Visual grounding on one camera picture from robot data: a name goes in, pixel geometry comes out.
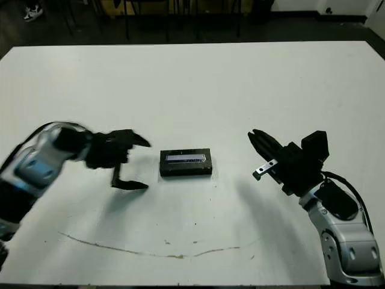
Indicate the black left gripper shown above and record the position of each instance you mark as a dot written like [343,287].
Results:
[108,150]

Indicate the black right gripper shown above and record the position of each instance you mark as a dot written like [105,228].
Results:
[296,171]

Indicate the black box lid striped print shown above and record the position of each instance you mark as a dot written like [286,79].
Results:
[186,168]

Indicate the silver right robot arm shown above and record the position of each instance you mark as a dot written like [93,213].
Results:
[346,241]

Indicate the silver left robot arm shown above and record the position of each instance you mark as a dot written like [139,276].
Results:
[33,168]

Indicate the black mesh chair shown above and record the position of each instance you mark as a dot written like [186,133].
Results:
[239,24]

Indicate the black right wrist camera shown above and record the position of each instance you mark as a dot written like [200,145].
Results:
[316,146]

